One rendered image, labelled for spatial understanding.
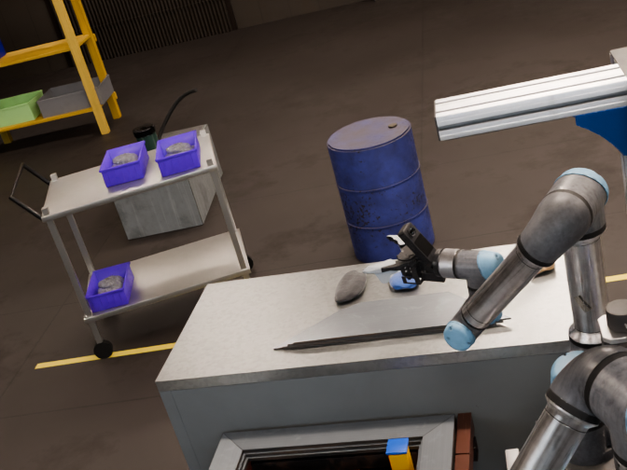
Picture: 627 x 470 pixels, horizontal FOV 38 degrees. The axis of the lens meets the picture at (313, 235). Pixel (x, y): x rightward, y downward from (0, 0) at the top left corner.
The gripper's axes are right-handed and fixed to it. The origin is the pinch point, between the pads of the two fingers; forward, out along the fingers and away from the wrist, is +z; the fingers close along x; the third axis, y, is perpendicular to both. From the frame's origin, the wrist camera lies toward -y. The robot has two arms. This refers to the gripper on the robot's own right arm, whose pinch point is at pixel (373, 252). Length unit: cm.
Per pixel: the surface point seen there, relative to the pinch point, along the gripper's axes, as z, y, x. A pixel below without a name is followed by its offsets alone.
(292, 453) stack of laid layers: 35, 60, -26
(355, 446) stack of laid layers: 16, 60, -19
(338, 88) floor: 367, 216, 503
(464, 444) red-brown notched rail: -14, 63, -8
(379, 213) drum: 144, 139, 201
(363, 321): 24.2, 40.6, 14.4
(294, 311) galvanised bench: 54, 43, 18
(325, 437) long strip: 26, 59, -19
